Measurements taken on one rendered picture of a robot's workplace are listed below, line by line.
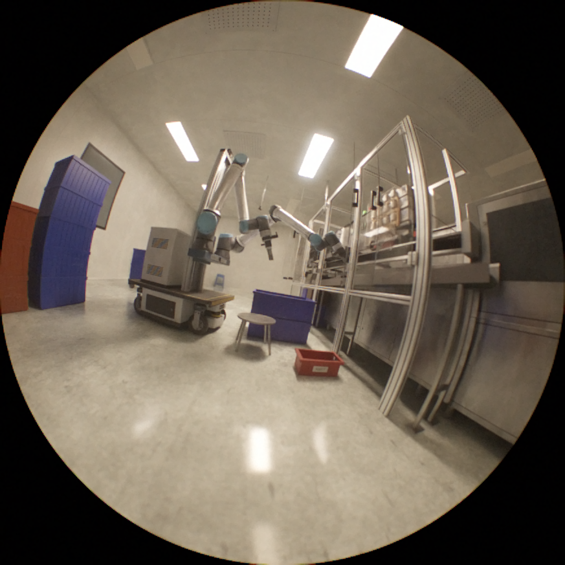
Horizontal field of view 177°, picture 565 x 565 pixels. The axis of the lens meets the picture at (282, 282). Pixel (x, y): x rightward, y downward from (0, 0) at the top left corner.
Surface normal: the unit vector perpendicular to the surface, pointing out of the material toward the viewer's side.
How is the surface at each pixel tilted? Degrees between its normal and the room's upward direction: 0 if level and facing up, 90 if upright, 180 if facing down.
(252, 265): 90
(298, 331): 90
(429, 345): 90
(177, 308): 90
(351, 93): 180
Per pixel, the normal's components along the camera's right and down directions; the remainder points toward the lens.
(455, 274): -0.98, -0.18
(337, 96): -0.18, 0.98
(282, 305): 0.10, 0.02
